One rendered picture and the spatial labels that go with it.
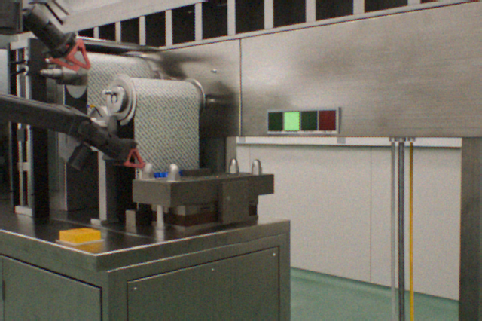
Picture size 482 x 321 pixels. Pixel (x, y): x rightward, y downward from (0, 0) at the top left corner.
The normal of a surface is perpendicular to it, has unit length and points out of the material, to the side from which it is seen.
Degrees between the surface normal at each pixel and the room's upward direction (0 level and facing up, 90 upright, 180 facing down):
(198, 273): 90
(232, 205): 90
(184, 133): 90
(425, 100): 90
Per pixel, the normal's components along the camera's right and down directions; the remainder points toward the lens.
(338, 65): -0.69, 0.04
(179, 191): 0.72, 0.04
